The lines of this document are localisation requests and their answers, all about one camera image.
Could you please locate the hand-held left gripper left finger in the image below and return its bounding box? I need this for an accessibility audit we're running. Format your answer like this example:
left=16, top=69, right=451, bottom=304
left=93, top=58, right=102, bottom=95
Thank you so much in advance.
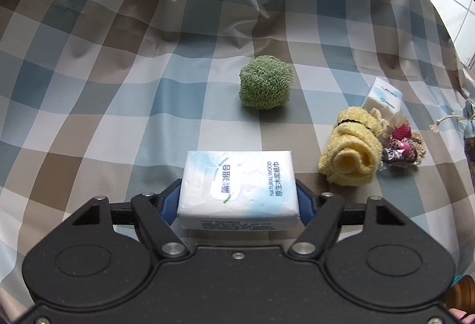
left=66, top=179, right=191, bottom=259

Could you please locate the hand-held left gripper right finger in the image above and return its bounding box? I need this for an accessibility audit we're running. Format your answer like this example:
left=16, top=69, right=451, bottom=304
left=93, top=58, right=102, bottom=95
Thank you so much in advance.
left=287, top=179, right=408, bottom=259

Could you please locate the yellow towel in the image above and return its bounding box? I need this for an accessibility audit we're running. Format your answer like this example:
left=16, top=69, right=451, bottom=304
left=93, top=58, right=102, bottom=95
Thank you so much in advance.
left=318, top=106, right=384, bottom=185

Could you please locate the large white tissue pack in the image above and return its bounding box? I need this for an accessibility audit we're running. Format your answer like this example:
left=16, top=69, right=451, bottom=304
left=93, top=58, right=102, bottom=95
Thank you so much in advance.
left=177, top=150, right=300, bottom=232

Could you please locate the green scrubber ball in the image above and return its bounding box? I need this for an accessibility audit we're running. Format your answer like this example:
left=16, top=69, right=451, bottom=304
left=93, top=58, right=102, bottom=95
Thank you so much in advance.
left=238, top=54, right=293, bottom=110

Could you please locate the small white tissue pack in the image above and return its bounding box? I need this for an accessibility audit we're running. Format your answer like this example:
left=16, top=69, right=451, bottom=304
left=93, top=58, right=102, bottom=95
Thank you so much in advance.
left=362, top=77, right=404, bottom=115

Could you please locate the purple drawstring sachet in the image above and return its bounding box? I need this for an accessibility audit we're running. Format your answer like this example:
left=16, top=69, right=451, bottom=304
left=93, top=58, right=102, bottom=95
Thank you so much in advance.
left=430, top=99, right=475, bottom=163

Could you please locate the checked tablecloth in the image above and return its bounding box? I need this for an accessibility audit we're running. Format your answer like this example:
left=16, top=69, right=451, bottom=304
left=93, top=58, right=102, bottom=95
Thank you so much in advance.
left=0, top=0, right=475, bottom=313

